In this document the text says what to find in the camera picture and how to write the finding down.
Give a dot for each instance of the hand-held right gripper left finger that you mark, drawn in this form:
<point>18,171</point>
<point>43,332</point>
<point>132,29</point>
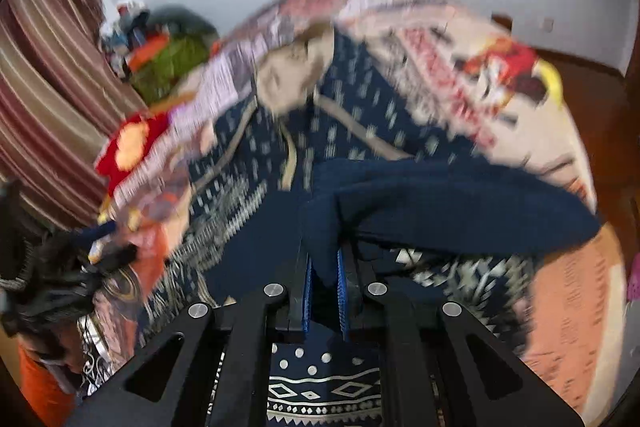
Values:
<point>307,302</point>

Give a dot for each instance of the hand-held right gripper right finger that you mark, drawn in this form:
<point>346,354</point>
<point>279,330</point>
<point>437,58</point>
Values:
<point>342,302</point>

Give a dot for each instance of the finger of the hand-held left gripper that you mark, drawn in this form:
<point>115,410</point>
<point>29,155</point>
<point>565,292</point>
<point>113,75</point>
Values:
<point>116,256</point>
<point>97,233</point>

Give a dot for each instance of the navy printed garment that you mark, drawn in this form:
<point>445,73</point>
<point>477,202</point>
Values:
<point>375,117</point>

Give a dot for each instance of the red plush toy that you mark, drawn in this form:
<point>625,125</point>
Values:
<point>112,162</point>

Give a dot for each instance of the orange cloth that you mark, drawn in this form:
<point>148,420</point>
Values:
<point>42,387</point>

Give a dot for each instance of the brown striped curtain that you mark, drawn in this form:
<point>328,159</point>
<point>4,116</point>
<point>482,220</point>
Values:
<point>45,82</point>

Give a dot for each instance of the orange box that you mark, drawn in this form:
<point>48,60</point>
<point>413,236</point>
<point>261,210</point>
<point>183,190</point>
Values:
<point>147,49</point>

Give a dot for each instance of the pile of small clutter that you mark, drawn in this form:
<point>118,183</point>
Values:
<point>125,24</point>

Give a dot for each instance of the newspaper print blanket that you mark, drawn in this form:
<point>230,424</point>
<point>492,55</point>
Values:
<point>500,57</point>

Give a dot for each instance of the purple object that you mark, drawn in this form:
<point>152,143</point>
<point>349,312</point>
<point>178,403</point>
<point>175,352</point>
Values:
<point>634,277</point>

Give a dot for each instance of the white wall socket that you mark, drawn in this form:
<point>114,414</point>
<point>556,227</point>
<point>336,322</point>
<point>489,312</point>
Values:
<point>548,25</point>

